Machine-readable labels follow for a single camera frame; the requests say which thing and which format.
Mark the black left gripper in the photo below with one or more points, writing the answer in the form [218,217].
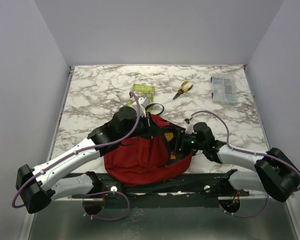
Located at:
[152,130]

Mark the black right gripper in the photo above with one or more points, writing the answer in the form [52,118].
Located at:
[179,146]

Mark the red student backpack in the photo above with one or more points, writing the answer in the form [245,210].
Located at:
[138,161]

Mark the green book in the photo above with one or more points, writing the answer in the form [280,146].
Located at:
[141,90]

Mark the purple Roald Dahl book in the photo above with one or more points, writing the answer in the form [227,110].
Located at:
[170,144]

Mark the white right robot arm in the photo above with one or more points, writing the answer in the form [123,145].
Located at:
[271,171]

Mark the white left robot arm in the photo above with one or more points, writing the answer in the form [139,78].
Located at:
[38,186]

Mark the clear plastic organizer box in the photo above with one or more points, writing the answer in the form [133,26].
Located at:
[224,89]

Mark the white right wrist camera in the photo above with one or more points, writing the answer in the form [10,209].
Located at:
[190,126]

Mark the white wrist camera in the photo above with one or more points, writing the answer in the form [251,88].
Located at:
[190,126]
[143,103]

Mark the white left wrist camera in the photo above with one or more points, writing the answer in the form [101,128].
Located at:
[143,103]

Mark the yellow handled pliers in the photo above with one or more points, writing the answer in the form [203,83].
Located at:
[182,89]

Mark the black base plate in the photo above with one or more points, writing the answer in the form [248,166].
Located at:
[186,190]

